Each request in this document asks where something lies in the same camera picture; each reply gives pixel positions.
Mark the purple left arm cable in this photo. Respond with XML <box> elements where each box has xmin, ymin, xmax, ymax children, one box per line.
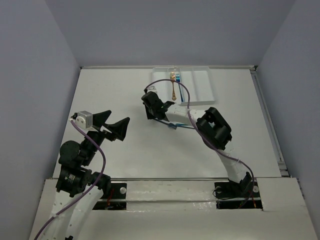
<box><xmin>32</xmin><ymin>119</ymin><xmax>107</xmax><ymax>240</ymax></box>

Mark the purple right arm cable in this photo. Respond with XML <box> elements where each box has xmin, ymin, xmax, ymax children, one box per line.
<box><xmin>143</xmin><ymin>79</ymin><xmax>256</xmax><ymax>201</ymax></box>

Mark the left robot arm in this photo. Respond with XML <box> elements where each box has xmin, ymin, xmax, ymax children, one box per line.
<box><xmin>35</xmin><ymin>110</ymin><xmax>130</xmax><ymax>240</ymax></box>

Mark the blue metal fork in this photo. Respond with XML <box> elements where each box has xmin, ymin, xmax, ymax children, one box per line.
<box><xmin>154</xmin><ymin>119</ymin><xmax>195</xmax><ymax>130</ymax></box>
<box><xmin>175</xmin><ymin>73</ymin><xmax>185</xmax><ymax>103</ymax></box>

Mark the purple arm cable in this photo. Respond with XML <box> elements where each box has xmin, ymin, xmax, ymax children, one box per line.
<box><xmin>143</xmin><ymin>79</ymin><xmax>256</xmax><ymax>201</ymax></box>
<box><xmin>32</xmin><ymin>119</ymin><xmax>107</xmax><ymax>240</ymax></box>

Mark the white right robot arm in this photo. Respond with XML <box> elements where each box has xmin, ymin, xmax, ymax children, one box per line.
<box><xmin>141</xmin><ymin>91</ymin><xmax>254</xmax><ymax>196</ymax></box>

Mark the white plastic cutlery tray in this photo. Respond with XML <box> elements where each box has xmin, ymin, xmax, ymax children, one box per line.
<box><xmin>151</xmin><ymin>66</ymin><xmax>217</xmax><ymax>106</ymax></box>

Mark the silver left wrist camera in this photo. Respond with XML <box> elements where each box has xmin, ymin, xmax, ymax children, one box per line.
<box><xmin>70</xmin><ymin>110</ymin><xmax>93</xmax><ymax>131</ymax></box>

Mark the white front platform board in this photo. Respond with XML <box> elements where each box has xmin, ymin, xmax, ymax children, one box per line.
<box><xmin>30</xmin><ymin>177</ymin><xmax>318</xmax><ymax>240</ymax></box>

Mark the ornate gold fork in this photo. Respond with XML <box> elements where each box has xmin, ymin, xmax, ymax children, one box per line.
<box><xmin>170</xmin><ymin>72</ymin><xmax>177</xmax><ymax>101</ymax></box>

